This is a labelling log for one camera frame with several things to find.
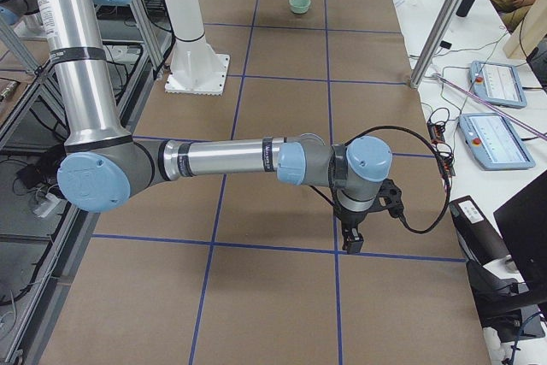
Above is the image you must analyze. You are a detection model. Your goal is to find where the teach pendant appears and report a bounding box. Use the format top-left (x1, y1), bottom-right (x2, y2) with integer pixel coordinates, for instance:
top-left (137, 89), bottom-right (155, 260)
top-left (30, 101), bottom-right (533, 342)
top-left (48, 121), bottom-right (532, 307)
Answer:
top-left (459, 113), bottom-right (536, 171)
top-left (469, 61), bottom-right (527, 109)

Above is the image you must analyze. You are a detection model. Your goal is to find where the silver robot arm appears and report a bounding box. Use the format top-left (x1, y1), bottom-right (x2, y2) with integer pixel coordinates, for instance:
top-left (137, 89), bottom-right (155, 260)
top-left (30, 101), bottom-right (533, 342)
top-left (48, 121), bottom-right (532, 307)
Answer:
top-left (37, 0), bottom-right (399, 254)

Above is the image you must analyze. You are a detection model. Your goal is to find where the green ceramic bowl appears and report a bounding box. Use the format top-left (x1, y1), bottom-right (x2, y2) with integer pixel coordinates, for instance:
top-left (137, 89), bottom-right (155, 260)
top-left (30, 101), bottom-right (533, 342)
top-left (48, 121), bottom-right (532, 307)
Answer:
top-left (288, 0), bottom-right (311, 15)

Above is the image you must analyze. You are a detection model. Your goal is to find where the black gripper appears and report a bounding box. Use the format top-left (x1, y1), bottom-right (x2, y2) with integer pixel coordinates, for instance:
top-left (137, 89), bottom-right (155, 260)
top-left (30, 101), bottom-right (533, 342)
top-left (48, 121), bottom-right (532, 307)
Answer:
top-left (335, 206), bottom-right (370, 254)

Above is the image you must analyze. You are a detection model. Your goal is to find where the white pedestal column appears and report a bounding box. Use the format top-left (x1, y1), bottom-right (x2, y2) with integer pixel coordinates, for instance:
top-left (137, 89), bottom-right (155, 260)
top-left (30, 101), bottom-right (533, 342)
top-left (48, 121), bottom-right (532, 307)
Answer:
top-left (165, 0), bottom-right (230, 96)

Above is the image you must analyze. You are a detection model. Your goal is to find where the near teach pendant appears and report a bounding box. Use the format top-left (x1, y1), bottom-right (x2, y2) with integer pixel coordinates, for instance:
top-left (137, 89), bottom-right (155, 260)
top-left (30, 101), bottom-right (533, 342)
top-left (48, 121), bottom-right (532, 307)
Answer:
top-left (459, 113), bottom-right (536, 171)

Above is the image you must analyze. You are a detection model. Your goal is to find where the black box with label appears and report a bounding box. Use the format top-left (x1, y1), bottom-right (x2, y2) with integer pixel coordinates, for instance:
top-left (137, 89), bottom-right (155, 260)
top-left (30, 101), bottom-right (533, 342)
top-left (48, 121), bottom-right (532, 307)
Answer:
top-left (449, 196), bottom-right (509, 265)

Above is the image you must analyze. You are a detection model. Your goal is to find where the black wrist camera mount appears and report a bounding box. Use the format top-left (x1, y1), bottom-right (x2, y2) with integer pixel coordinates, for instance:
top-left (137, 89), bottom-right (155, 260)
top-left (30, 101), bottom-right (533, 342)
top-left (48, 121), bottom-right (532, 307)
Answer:
top-left (375, 179), bottom-right (404, 219)

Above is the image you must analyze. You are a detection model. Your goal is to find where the wooden board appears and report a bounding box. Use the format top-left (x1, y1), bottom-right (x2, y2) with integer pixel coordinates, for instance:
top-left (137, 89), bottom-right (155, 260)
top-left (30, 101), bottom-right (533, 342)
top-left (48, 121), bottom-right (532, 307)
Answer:
top-left (503, 0), bottom-right (546, 60)

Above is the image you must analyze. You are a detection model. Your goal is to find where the brown paper table cover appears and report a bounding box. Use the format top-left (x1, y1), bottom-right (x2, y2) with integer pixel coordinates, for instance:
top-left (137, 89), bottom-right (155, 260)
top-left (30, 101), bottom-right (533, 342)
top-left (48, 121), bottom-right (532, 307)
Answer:
top-left (41, 0), bottom-right (490, 364)

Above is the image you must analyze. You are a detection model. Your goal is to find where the aluminium frame post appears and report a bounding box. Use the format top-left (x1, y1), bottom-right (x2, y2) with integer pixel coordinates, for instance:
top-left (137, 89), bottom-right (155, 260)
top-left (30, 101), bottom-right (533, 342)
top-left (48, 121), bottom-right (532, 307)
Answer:
top-left (409, 0), bottom-right (462, 89)

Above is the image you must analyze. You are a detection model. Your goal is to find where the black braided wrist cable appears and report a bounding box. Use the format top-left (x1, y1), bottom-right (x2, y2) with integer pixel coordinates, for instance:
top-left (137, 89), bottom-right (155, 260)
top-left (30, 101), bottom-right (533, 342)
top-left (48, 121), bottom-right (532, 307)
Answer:
top-left (309, 125), bottom-right (452, 235)

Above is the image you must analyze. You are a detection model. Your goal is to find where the far teach pendant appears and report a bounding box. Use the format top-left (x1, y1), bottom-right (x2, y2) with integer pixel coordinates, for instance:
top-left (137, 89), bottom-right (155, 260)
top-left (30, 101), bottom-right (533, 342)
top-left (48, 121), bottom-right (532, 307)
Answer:
top-left (469, 61), bottom-right (527, 109)

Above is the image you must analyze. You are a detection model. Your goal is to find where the black monitor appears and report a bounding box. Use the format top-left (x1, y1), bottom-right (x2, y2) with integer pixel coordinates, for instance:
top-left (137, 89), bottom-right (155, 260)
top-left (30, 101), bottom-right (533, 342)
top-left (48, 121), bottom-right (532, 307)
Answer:
top-left (494, 172), bottom-right (546, 288)

